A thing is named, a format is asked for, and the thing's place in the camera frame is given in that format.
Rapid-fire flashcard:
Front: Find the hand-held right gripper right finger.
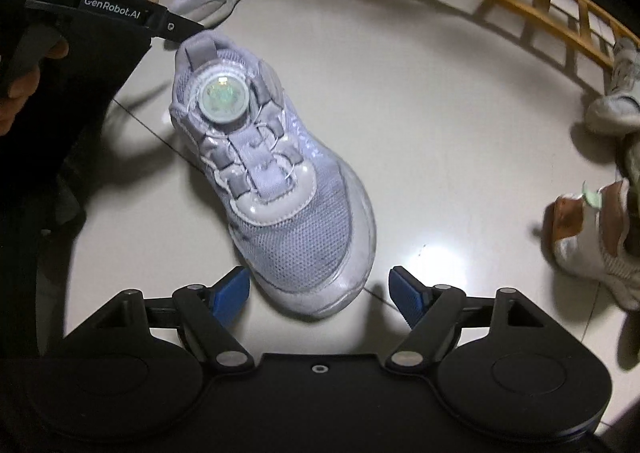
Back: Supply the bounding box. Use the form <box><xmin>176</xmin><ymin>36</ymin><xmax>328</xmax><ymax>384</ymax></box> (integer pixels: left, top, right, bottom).
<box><xmin>387</xmin><ymin>265</ymin><xmax>538</xmax><ymax>369</ymax></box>

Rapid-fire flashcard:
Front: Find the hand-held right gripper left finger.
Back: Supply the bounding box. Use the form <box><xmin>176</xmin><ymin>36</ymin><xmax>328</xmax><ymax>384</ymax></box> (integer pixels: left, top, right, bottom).
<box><xmin>102</xmin><ymin>267</ymin><xmax>253</xmax><ymax>369</ymax></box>

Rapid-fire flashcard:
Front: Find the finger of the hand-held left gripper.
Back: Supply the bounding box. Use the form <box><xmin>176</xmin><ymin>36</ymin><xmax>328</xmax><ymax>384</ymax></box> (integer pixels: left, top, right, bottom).
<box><xmin>147</xmin><ymin>5</ymin><xmax>206</xmax><ymax>42</ymax></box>

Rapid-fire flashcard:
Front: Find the white mesh sneaker tan sole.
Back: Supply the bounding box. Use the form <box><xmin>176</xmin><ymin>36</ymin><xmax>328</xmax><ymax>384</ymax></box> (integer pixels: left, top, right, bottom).
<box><xmin>545</xmin><ymin>178</ymin><xmax>640</xmax><ymax>310</ymax></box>

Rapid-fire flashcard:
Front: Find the grey white double-strap sneaker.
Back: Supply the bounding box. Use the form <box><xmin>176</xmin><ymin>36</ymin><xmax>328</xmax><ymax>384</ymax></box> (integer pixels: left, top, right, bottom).
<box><xmin>585</xmin><ymin>37</ymin><xmax>640</xmax><ymax>134</ymax></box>

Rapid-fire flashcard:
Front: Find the person's left hand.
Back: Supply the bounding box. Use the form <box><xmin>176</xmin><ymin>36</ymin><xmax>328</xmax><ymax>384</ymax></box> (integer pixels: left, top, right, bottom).
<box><xmin>0</xmin><ymin>39</ymin><xmax>70</xmax><ymax>136</ymax></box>

